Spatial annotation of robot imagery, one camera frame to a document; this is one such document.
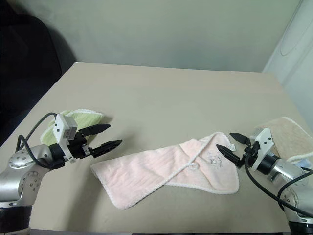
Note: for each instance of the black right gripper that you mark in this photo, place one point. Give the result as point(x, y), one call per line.
point(250, 153)

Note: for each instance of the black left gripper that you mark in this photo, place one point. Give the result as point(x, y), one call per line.
point(79, 147)

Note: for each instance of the pink towel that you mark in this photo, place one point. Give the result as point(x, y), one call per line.
point(146, 169)

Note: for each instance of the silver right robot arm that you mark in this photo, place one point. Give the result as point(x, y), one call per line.
point(288, 176)

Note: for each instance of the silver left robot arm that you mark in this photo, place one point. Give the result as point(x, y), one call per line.
point(27, 171)

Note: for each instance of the green folded towel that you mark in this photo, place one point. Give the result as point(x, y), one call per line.
point(85, 117)

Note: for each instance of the beige folded towel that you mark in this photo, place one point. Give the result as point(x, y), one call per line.
point(291, 137)

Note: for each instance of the blue folded towel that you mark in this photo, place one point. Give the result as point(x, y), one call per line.
point(303, 163)

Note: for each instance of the dark chair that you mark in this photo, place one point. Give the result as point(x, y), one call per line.
point(24, 61)

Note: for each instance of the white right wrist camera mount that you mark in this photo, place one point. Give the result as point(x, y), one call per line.
point(265, 142)

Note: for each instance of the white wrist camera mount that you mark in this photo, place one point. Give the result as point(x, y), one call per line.
point(61, 129)
point(265, 142)

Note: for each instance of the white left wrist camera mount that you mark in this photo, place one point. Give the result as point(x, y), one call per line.
point(61, 129)

